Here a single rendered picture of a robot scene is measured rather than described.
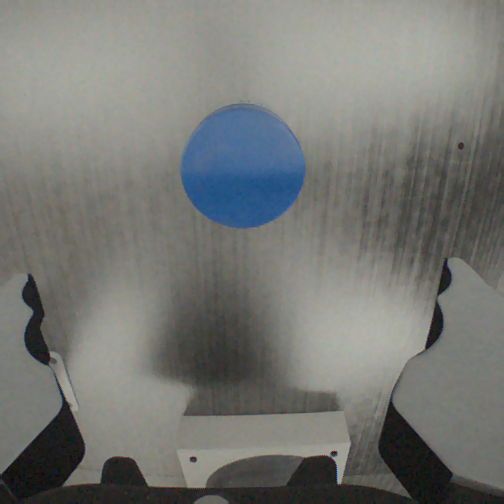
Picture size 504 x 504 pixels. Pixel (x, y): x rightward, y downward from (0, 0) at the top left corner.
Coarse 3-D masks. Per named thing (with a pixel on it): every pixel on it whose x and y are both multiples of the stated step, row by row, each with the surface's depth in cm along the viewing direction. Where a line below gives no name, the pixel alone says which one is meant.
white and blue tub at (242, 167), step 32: (224, 128) 21; (256, 128) 21; (288, 128) 21; (192, 160) 22; (224, 160) 22; (256, 160) 22; (288, 160) 22; (192, 192) 23; (224, 192) 22; (256, 192) 23; (288, 192) 23; (224, 224) 23; (256, 224) 23
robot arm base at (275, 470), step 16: (240, 464) 38; (256, 464) 37; (272, 464) 37; (288, 464) 37; (208, 480) 40; (224, 480) 37; (240, 480) 36; (256, 480) 36; (272, 480) 36; (288, 480) 36
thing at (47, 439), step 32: (32, 288) 11; (0, 320) 9; (32, 320) 9; (0, 352) 8; (32, 352) 9; (0, 384) 7; (32, 384) 7; (0, 416) 7; (32, 416) 7; (64, 416) 7; (0, 448) 6; (32, 448) 6; (64, 448) 7; (0, 480) 5; (32, 480) 6; (64, 480) 7
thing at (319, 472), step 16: (112, 464) 6; (128, 464) 6; (304, 464) 6; (320, 464) 6; (336, 464) 6; (112, 480) 5; (128, 480) 5; (144, 480) 5; (304, 480) 5; (320, 480) 5; (336, 480) 5; (32, 496) 5; (48, 496) 5; (64, 496) 5; (80, 496) 5; (96, 496) 5; (112, 496) 5; (128, 496) 5; (144, 496) 5; (160, 496) 5; (176, 496) 5; (192, 496) 5; (208, 496) 5; (224, 496) 5; (240, 496) 5; (256, 496) 5; (272, 496) 5; (288, 496) 5; (304, 496) 5; (320, 496) 5; (336, 496) 5; (352, 496) 5; (368, 496) 5; (384, 496) 5; (400, 496) 5
